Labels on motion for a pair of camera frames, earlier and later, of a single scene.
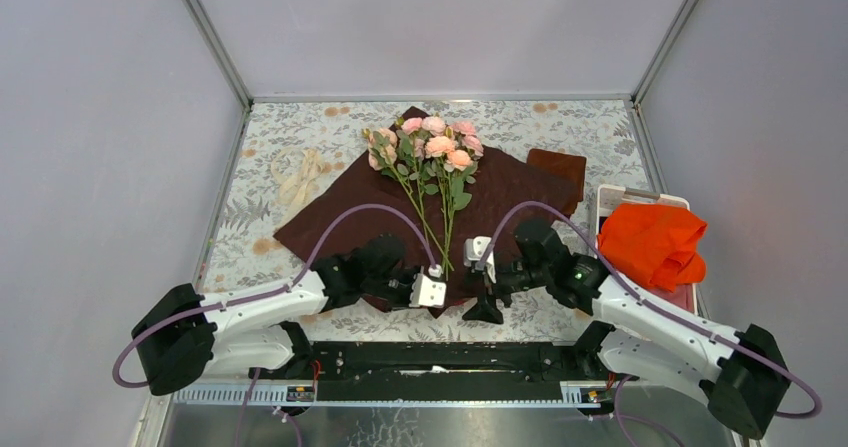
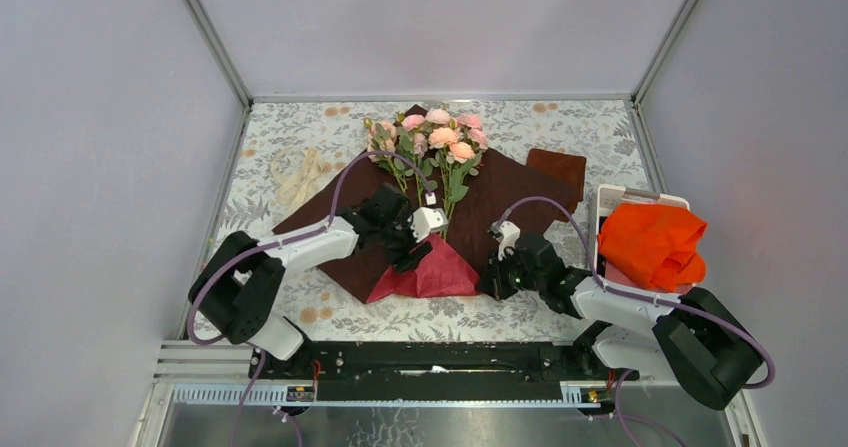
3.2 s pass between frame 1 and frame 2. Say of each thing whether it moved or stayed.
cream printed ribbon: stayed
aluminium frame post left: stayed
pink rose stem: moved
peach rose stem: moved
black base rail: stayed
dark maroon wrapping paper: moved
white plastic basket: stayed
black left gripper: moved
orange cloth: stayed
